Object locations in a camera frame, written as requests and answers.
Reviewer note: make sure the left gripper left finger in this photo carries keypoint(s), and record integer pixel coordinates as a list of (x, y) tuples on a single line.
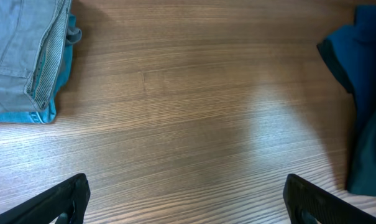
[(64, 203)]

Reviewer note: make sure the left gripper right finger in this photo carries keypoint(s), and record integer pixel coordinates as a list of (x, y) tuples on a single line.
[(307, 203)]

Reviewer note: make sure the blue folded denim shorts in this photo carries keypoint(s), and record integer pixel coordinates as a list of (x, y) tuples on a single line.
[(49, 113)]

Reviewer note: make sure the blue polo shirt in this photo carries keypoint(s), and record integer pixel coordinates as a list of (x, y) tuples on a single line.
[(350, 55)]

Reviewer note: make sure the grey folded shorts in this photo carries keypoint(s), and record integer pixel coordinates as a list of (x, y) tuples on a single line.
[(32, 42)]

